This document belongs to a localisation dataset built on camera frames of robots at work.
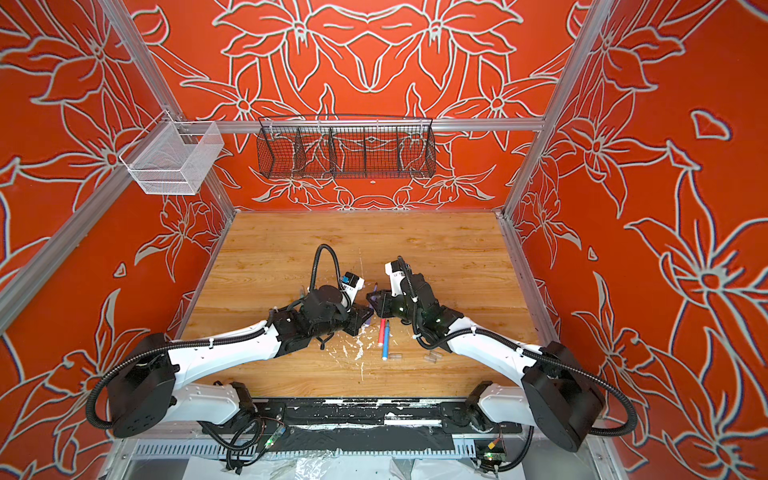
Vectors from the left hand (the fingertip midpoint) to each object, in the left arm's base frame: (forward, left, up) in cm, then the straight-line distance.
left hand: (373, 309), depth 78 cm
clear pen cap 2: (-6, -18, -13) cm, 23 cm away
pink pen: (-1, -2, -13) cm, 13 cm away
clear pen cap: (-7, -6, -13) cm, 17 cm away
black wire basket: (+52, +13, +17) cm, 56 cm away
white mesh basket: (+40, +66, +18) cm, 79 cm away
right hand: (+3, +3, +2) cm, 4 cm away
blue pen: (-4, -4, -13) cm, 14 cm away
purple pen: (+2, 0, +2) cm, 3 cm away
